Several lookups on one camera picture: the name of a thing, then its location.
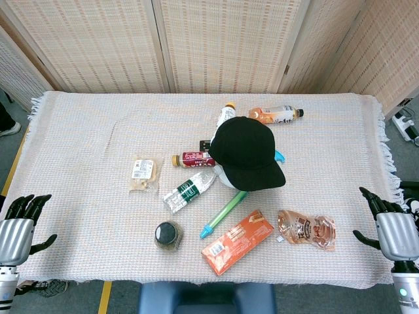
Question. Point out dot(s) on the dark shoe with trouser leg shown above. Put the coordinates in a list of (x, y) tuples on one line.
[(6, 122)]

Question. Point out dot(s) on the clear water bottle green label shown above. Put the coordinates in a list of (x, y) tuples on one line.
[(186, 191)]

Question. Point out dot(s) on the white bottle orange cap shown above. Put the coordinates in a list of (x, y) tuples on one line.
[(227, 112)]

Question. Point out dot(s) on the orange drink bottle black cap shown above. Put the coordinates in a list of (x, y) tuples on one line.
[(275, 114)]

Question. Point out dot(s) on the orange snack box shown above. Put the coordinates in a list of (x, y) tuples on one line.
[(237, 242)]

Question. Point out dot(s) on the clear snack packet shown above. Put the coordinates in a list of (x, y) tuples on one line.
[(144, 173)]

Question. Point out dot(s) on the red label drink bottle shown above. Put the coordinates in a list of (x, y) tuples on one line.
[(193, 159)]

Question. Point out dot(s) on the woven folding screen panel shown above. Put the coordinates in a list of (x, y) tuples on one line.
[(386, 55), (324, 49), (19, 72), (229, 45), (98, 45)]

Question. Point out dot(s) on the dark jar black lid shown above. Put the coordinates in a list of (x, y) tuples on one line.
[(167, 235)]

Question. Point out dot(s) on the black baseball cap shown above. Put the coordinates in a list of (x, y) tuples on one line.
[(245, 150)]

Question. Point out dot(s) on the grey worn sneaker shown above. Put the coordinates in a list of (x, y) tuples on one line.
[(49, 288)]

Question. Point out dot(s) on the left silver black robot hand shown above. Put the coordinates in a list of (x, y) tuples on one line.
[(16, 235)]

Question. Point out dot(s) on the pale woven fringed tablecloth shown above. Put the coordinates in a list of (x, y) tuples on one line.
[(82, 147)]

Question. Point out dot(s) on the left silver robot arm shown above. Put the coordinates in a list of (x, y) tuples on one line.
[(7, 288)]

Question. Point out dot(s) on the small black box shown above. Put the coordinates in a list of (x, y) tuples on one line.
[(204, 145)]

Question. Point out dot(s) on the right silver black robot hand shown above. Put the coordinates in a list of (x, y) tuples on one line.
[(397, 235)]

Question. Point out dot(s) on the black white object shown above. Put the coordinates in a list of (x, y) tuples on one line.
[(410, 199)]

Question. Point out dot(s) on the orange transparent snack pouch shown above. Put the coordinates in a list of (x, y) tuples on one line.
[(307, 230)]

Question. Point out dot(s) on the white power strip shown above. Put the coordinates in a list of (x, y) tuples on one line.
[(404, 126)]

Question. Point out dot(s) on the green tube blue ends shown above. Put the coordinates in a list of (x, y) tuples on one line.
[(224, 211)]

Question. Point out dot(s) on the white foam mannequin head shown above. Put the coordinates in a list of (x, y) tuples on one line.
[(224, 178)]

